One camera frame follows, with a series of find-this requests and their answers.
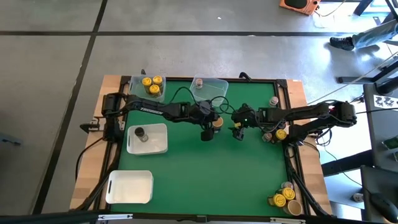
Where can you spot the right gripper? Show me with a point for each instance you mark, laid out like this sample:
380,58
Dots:
247,116

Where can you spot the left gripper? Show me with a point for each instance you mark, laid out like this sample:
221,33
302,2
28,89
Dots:
203,113

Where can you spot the wooden lid spice jar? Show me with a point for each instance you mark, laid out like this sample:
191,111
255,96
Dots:
217,123
293,207

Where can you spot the small cork lid spice jar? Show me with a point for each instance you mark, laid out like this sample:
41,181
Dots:
266,137
199,82
273,101
286,185

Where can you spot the black lid spice jar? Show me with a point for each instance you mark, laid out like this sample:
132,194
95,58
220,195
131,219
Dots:
140,132

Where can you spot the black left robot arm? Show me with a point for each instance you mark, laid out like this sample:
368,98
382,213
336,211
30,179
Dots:
149,109

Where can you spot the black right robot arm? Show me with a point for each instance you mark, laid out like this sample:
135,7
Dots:
304,113

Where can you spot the green table mat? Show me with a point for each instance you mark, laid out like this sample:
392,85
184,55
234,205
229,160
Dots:
202,171

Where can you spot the clear plastic bin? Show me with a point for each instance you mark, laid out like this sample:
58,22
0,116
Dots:
136,93
214,90

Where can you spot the white plastic bin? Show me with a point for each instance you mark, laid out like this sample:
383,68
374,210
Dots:
130,186
155,143

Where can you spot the black table clamp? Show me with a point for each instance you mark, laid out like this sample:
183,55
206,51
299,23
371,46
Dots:
143,72
245,75
90,127

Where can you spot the black desk foot bar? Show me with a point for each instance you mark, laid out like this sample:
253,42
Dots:
357,80
345,165

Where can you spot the small white floor object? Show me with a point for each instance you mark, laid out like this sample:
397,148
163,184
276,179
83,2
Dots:
358,197

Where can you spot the dark grey desk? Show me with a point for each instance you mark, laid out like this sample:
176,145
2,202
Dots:
379,130
373,180

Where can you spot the orange box with black disc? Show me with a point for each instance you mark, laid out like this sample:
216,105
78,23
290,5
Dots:
311,8

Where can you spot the white paper with black marks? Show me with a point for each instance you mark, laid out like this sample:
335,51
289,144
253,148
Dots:
385,101

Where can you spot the small green desk item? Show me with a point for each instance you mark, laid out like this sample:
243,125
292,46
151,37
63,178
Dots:
392,144

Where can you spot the black computer mouse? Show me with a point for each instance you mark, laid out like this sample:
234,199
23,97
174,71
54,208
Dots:
384,207

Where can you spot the person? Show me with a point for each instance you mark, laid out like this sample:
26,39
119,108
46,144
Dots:
373,35

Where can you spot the black desk leg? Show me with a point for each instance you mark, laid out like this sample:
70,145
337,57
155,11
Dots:
363,7

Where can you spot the black table frame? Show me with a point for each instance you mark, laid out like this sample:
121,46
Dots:
177,79

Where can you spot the silver metal bracket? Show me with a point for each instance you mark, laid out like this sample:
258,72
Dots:
115,216
287,221

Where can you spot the black frame beam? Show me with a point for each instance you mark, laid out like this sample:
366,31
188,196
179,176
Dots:
46,217

